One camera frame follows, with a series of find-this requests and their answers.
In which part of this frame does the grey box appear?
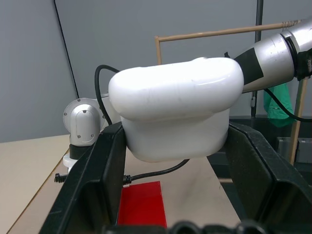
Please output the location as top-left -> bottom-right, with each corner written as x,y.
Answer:
276,136 -> 312,163

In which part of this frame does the black metal pole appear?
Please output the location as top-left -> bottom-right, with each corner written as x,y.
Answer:
250,0 -> 265,118

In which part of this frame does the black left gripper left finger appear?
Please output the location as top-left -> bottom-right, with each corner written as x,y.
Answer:
40,121 -> 128,234

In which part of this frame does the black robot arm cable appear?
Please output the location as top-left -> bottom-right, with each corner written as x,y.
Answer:
122,158 -> 191,189
94,64 -> 120,126
264,87 -> 312,123

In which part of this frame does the green cloth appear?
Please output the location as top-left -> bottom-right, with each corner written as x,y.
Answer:
263,82 -> 297,128

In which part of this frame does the red flat sheet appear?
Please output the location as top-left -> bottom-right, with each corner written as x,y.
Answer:
117,180 -> 168,229

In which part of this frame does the thin black wall cable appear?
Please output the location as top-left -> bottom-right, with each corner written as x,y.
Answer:
53,0 -> 80,99

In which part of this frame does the black cable plug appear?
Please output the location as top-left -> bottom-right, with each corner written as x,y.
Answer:
54,172 -> 72,184

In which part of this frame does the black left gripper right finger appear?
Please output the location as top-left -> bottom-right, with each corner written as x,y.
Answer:
225,121 -> 312,234

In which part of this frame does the wooden rack frame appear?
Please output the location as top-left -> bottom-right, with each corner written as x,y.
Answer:
154,19 -> 309,184

